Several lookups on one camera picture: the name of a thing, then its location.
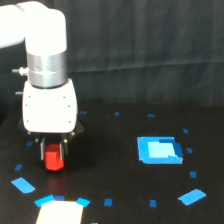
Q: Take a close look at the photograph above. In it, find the small blue tape left middle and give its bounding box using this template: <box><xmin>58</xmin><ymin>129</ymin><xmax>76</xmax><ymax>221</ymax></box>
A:
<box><xmin>26</xmin><ymin>141</ymin><xmax>33</xmax><ymax>146</ymax></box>

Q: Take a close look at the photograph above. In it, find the large blue tape left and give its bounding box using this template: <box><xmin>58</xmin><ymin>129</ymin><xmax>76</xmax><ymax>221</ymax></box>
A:
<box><xmin>12</xmin><ymin>177</ymin><xmax>35</xmax><ymax>194</ymax></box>

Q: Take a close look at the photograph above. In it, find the large blue tape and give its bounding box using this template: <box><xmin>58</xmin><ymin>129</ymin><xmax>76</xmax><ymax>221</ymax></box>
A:
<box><xmin>178</xmin><ymin>189</ymin><xmax>206</xmax><ymax>206</ymax></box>
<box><xmin>12</xmin><ymin>177</ymin><xmax>35</xmax><ymax>194</ymax></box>

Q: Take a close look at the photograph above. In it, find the small blue tape right lower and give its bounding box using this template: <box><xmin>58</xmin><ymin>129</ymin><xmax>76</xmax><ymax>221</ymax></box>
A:
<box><xmin>190</xmin><ymin>171</ymin><xmax>197</xmax><ymax>178</ymax></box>

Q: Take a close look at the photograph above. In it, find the blue tape beside paper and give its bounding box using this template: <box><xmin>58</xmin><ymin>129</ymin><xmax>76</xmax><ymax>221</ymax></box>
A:
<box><xmin>76</xmin><ymin>198</ymin><xmax>90</xmax><ymax>207</ymax></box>

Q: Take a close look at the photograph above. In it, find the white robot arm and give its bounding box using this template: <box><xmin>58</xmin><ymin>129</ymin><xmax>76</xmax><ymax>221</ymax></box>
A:
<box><xmin>0</xmin><ymin>1</ymin><xmax>80</xmax><ymax>157</ymax></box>

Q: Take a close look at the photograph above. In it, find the small blue tape left lower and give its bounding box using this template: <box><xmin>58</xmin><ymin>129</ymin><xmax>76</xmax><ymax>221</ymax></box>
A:
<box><xmin>15</xmin><ymin>164</ymin><xmax>23</xmax><ymax>170</ymax></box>

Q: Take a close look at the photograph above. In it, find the red octagonal block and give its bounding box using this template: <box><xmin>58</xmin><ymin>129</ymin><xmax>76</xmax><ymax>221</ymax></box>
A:
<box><xmin>45</xmin><ymin>144</ymin><xmax>64</xmax><ymax>171</ymax></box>

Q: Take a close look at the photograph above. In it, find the small blue tape bottom middle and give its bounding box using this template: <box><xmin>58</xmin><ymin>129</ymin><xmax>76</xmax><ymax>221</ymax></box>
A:
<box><xmin>104</xmin><ymin>199</ymin><xmax>112</xmax><ymax>206</ymax></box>

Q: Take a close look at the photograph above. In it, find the white paper sheet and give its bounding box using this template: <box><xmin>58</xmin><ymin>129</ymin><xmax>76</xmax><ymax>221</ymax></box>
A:
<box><xmin>36</xmin><ymin>201</ymin><xmax>83</xmax><ymax>224</ymax></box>

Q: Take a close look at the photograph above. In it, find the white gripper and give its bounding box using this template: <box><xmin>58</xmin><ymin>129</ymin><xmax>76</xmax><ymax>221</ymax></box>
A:
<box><xmin>22</xmin><ymin>79</ymin><xmax>78</xmax><ymax>161</ymax></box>

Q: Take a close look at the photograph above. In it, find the small blue tape bottom right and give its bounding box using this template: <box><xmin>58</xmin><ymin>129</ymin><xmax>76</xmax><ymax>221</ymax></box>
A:
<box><xmin>150</xmin><ymin>199</ymin><xmax>157</xmax><ymax>207</ymax></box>

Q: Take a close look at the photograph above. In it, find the blue tape bottom left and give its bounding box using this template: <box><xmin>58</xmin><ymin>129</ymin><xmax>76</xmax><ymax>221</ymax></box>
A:
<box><xmin>34</xmin><ymin>195</ymin><xmax>55</xmax><ymax>207</ymax></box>

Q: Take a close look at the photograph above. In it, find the small dark blue tape bottom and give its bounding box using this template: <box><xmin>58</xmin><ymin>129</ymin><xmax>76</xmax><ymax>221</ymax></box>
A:
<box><xmin>54</xmin><ymin>195</ymin><xmax>65</xmax><ymax>201</ymax></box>

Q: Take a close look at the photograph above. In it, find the small blue tape right middle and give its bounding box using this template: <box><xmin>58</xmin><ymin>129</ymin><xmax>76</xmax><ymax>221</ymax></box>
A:
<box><xmin>187</xmin><ymin>148</ymin><xmax>193</xmax><ymax>154</ymax></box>

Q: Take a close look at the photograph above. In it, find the blue tape square target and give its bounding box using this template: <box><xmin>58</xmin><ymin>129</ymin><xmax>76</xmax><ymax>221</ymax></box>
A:
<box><xmin>137</xmin><ymin>136</ymin><xmax>183</xmax><ymax>164</ymax></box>

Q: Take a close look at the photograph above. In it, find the large blue tape right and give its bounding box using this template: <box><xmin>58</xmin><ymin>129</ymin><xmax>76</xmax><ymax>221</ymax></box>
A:
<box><xmin>178</xmin><ymin>189</ymin><xmax>206</xmax><ymax>206</ymax></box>

